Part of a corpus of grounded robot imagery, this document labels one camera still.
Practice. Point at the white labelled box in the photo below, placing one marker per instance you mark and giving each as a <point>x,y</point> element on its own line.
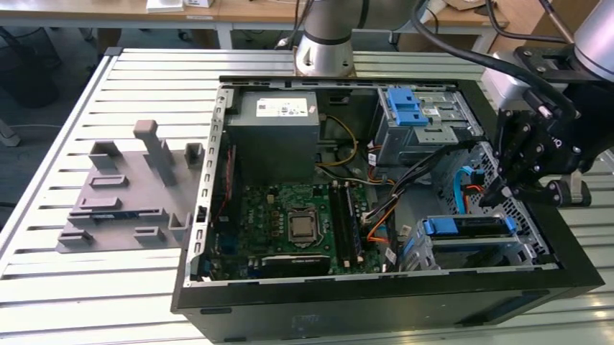
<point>199,3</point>

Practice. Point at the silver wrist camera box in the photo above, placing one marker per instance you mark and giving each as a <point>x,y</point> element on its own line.
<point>504,84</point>

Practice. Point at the metal drive cage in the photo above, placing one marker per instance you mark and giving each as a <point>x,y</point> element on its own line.
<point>432,136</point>

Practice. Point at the cardboard piece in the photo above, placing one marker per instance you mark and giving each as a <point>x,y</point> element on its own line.
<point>468,5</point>

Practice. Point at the white tube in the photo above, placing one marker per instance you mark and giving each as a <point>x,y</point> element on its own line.
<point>434,6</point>

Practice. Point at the silver CPU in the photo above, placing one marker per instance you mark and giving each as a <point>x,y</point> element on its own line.
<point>303,227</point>

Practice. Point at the grey parts rack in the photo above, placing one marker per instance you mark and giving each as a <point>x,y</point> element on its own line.
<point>134,194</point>

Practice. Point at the wooden cabinet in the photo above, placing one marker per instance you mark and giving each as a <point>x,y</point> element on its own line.
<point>522,18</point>

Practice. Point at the white furniture leg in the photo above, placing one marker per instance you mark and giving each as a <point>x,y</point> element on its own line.
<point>10,138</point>

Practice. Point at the CPU socket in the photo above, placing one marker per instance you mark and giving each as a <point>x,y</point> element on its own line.
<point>290,230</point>

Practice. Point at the black camera bracket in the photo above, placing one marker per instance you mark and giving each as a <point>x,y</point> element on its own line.
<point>542,61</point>

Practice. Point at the black castor wheel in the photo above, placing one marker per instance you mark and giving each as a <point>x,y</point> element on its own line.
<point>183,35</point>

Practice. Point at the green motherboard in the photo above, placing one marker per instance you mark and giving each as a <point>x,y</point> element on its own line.
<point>269,223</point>

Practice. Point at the blue drive latch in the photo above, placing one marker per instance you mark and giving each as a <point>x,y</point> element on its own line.
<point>407,108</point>

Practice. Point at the grey power supply unit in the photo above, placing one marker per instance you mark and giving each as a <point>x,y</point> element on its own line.
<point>274,151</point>

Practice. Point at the wooden desk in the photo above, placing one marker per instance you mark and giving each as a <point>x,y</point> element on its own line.
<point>215,12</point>

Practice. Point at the black PC case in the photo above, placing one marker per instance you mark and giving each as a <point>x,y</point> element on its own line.
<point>335,312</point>

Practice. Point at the black graphics card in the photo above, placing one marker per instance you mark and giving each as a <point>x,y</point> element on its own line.
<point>295,264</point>

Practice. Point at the blue labelled RAM stick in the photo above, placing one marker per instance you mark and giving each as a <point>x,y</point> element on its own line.
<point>115,216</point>

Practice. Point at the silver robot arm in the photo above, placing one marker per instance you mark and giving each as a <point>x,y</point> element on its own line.
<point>323,54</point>

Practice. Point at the hard disk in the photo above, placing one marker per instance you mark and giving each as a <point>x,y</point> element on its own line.
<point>444,226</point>

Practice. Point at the metal disk bay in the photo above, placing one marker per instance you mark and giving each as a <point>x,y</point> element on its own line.
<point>480,243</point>

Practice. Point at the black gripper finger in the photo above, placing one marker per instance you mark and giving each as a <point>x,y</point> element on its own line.
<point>516,143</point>
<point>540,192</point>

